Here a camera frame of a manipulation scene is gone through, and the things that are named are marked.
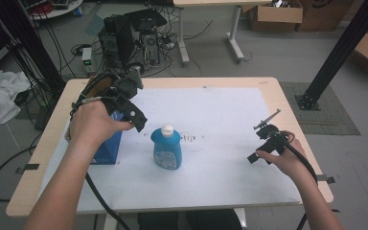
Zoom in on blue box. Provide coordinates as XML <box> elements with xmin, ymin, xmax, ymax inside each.
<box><xmin>90</xmin><ymin>109</ymin><xmax>125</xmax><ymax>166</ymax></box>

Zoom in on white table mat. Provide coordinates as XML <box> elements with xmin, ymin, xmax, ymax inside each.
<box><xmin>38</xmin><ymin>86</ymin><xmax>303</xmax><ymax>215</ymax></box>

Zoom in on closed cardboard box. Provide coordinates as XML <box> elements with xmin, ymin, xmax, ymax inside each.
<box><xmin>296</xmin><ymin>0</ymin><xmax>357</xmax><ymax>33</ymax></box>

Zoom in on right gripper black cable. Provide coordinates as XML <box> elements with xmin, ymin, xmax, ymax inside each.
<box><xmin>279</xmin><ymin>132</ymin><xmax>319</xmax><ymax>230</ymax></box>

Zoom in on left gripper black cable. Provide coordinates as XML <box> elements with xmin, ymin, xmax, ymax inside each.
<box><xmin>84</xmin><ymin>172</ymin><xmax>132</xmax><ymax>230</ymax></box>

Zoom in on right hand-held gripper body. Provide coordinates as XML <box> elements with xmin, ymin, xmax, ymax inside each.
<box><xmin>253</xmin><ymin>108</ymin><xmax>289</xmax><ymax>157</ymax></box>

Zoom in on white-legged desk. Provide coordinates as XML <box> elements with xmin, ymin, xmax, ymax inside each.
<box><xmin>172</xmin><ymin>0</ymin><xmax>273</xmax><ymax>68</ymax></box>

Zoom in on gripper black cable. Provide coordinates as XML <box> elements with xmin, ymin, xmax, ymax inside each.
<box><xmin>279</xmin><ymin>132</ymin><xmax>319</xmax><ymax>230</ymax></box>
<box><xmin>84</xmin><ymin>172</ymin><xmax>132</xmax><ymax>230</ymax></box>

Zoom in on blue bottle with white cap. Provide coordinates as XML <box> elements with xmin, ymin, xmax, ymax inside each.
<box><xmin>149</xmin><ymin>125</ymin><xmax>183</xmax><ymax>171</ymax></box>

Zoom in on round white table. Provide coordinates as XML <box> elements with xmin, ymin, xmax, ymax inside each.
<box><xmin>28</xmin><ymin>0</ymin><xmax>84</xmax><ymax>21</ymax></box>

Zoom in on open cardboard box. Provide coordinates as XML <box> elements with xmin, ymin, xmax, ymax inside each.
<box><xmin>248</xmin><ymin>0</ymin><xmax>304</xmax><ymax>34</ymax></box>

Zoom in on small white power supply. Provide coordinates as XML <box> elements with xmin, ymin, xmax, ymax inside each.
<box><xmin>80</xmin><ymin>46</ymin><xmax>95</xmax><ymax>75</ymax></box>

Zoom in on person's legs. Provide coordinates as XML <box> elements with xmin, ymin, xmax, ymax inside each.
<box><xmin>136</xmin><ymin>208</ymin><xmax>244</xmax><ymax>230</ymax></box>

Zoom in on black tape strip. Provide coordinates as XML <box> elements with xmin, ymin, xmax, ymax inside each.
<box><xmin>14</xmin><ymin>163</ymin><xmax>41</xmax><ymax>175</ymax></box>
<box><xmin>315</xmin><ymin>173</ymin><xmax>336</xmax><ymax>185</ymax></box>

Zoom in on person's left hand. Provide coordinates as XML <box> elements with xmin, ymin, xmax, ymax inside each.
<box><xmin>68</xmin><ymin>100</ymin><xmax>135</xmax><ymax>153</ymax></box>

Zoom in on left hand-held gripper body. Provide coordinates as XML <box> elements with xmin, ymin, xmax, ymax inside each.
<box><xmin>72</xmin><ymin>68</ymin><xmax>144</xmax><ymax>115</ymax></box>

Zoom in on grey floor mat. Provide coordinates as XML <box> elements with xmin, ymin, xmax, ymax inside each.
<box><xmin>279</xmin><ymin>81</ymin><xmax>361</xmax><ymax>136</ymax></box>

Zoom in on light wooden table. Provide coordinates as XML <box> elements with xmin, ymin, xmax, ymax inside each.
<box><xmin>6</xmin><ymin>76</ymin><xmax>334</xmax><ymax>219</ymax></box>

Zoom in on black frame post with cables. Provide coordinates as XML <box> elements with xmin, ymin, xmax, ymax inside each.
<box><xmin>0</xmin><ymin>0</ymin><xmax>67</xmax><ymax>99</ymax></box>

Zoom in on black metal stand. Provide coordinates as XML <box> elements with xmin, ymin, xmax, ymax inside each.
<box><xmin>294</xmin><ymin>0</ymin><xmax>368</xmax><ymax>112</ymax></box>

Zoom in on black computer tower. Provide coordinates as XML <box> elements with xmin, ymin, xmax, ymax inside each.
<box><xmin>97</xmin><ymin>8</ymin><xmax>169</xmax><ymax>71</ymax></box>

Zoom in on person's right hand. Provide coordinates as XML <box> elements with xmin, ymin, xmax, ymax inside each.
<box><xmin>255</xmin><ymin>130</ymin><xmax>311</xmax><ymax>180</ymax></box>

